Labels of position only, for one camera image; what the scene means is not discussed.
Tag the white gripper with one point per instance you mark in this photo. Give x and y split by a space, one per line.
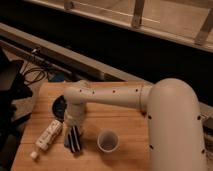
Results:
74 116

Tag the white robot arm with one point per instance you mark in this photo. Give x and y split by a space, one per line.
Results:
176 137

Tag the black round object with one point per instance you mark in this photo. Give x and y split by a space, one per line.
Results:
59 106

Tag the black object at left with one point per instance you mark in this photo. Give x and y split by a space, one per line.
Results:
12 87

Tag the metal rail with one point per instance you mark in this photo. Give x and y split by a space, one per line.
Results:
72 59

